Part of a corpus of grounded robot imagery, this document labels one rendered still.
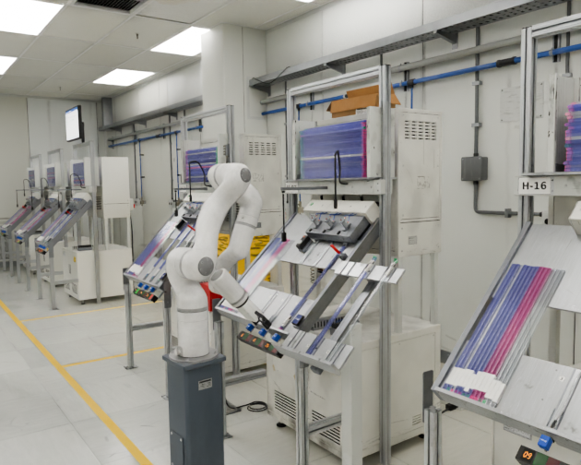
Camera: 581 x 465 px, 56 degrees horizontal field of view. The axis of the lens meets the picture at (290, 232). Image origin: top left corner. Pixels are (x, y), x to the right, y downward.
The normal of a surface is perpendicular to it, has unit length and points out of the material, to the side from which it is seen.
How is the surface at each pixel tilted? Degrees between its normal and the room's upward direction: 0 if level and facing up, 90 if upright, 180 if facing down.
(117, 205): 90
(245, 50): 90
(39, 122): 90
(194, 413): 90
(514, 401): 44
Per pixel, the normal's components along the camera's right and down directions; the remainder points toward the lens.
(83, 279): 0.58, 0.06
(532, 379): -0.58, -0.67
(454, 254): -0.81, 0.07
